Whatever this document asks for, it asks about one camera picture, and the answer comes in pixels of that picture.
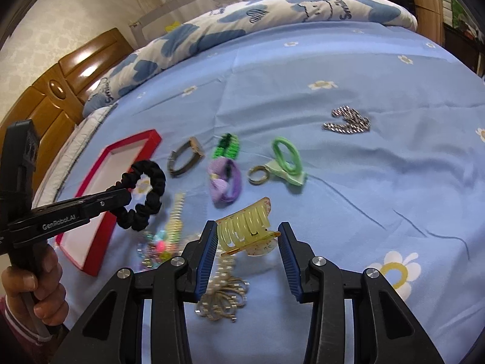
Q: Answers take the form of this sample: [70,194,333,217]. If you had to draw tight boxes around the green braided hair tie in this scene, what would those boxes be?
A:
[210,132,242,160]

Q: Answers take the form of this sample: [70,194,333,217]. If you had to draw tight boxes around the grey striped pillow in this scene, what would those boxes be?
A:
[32,104,117,208]

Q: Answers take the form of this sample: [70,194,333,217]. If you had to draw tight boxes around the colourful bead bracelet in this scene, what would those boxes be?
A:
[135,191,188,271]

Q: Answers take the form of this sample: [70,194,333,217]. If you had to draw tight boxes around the person's left hand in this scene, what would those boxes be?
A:
[2,245,69,331]

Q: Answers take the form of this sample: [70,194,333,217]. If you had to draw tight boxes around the wooden wardrobe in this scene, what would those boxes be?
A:
[414,0,445,46]

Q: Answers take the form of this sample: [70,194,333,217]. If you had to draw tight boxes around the blue floral bed sheet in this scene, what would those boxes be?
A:
[59,22,484,363]

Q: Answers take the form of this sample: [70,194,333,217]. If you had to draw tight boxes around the wooden headboard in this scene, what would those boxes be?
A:
[1,28,133,190]

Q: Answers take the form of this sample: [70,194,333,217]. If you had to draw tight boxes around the silver chain necklace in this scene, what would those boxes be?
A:
[322,106,372,136]

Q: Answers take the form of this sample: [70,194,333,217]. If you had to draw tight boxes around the yellow claw hair clip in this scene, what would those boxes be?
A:
[216,197,280,257]

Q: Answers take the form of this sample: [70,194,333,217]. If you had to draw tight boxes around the black velvet scrunchie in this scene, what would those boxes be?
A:
[107,159,168,232]

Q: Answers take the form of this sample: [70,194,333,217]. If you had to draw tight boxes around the small gold ring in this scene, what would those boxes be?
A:
[247,164,271,186]

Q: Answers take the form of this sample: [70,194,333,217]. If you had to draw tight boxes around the light green hair tie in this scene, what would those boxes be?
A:
[264,136,307,187]

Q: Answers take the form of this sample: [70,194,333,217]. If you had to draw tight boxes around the blue white heart quilt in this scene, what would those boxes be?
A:
[83,0,418,117]

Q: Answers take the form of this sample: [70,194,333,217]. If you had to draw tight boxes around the red jewelry tray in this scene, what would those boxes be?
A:
[55,129,166,276]

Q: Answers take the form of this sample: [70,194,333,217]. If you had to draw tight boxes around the person's left forearm sleeve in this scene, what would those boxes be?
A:
[1,297,69,363]

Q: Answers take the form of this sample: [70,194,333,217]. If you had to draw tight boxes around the purple fabric hair tie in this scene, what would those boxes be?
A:
[206,157,243,206]

